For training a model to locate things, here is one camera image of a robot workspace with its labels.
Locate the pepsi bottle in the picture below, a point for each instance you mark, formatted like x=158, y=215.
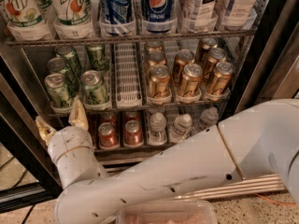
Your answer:
x=117, y=14
x=157, y=13

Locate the right 7up bottle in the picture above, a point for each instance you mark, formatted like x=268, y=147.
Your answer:
x=73, y=18

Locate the back right gold can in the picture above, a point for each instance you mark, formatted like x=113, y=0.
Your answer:
x=204, y=45

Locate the right white tea bottle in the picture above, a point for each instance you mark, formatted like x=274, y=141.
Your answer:
x=235, y=13

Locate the front middle gold can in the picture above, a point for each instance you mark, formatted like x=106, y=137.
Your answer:
x=190, y=78

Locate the left white tea bottle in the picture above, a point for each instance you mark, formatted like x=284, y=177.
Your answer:
x=197, y=14

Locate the left 7up bottle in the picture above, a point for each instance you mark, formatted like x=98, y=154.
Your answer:
x=25, y=20

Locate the glass fridge door right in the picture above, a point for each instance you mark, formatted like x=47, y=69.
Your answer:
x=277, y=74

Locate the water bottle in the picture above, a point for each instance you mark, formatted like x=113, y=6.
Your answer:
x=157, y=125
x=208, y=118
x=180, y=128

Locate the front right red can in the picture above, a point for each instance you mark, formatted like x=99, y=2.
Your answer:
x=133, y=133

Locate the clear plastic food container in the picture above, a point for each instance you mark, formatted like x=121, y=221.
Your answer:
x=168, y=212

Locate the middle water bottle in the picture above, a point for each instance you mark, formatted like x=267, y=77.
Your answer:
x=180, y=128

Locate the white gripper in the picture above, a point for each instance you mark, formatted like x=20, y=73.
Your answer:
x=69, y=139

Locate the front middle red can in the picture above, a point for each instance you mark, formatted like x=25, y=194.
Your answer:
x=108, y=138

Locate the right water bottle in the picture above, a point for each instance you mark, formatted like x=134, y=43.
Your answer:
x=208, y=118

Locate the left pepsi bottle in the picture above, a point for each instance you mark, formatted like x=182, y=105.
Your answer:
x=117, y=14

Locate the right pepsi bottle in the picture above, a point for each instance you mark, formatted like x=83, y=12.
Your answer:
x=157, y=13

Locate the back left gold can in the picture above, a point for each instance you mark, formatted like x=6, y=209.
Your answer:
x=150, y=46

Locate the white tea bottle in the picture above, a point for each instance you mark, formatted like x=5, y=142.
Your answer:
x=235, y=13
x=197, y=14

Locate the open fridge door left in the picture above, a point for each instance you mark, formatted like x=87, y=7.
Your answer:
x=27, y=176

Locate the upper wire shelf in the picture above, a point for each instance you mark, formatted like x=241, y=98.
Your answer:
x=124, y=39

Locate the gold can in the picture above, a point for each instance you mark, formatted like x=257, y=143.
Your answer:
x=214, y=56
x=159, y=79
x=220, y=78
x=183, y=57
x=156, y=57
x=190, y=78
x=204, y=45
x=150, y=46

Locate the front right gold can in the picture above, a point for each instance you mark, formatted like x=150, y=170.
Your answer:
x=220, y=78

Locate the green can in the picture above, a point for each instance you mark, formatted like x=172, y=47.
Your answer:
x=70, y=54
x=94, y=87
x=60, y=65
x=60, y=90
x=97, y=57

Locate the front left gold can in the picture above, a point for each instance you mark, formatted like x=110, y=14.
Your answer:
x=159, y=79

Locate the red can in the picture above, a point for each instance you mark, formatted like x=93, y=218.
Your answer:
x=133, y=133
x=108, y=138

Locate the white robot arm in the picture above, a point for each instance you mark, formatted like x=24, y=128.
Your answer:
x=261, y=140

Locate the left water bottle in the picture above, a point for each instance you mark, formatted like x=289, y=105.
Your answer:
x=157, y=125

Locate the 7up bottle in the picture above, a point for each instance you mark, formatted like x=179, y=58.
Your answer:
x=73, y=18
x=25, y=20

